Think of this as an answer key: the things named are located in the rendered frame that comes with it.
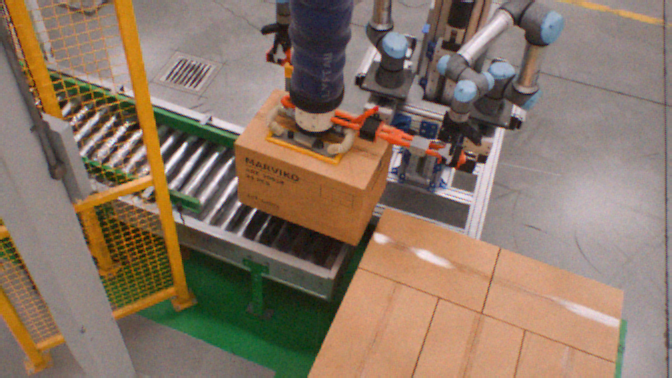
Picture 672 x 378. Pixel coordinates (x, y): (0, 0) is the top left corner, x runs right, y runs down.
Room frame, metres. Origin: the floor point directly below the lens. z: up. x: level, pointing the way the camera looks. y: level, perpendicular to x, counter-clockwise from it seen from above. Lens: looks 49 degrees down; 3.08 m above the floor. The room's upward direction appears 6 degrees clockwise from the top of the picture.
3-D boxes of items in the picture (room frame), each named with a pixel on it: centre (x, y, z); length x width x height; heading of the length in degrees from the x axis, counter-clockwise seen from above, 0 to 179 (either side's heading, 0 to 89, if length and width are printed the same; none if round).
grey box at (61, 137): (1.27, 0.86, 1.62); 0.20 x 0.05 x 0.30; 73
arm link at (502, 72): (2.37, -0.68, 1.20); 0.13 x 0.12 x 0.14; 50
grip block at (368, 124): (1.96, -0.11, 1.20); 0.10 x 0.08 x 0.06; 162
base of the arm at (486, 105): (2.37, -0.68, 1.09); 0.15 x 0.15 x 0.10
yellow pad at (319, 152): (1.94, 0.15, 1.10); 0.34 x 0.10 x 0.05; 72
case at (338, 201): (2.01, 0.11, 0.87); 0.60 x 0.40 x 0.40; 72
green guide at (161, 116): (2.62, 1.26, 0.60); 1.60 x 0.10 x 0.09; 73
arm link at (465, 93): (1.87, -0.43, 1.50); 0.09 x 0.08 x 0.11; 140
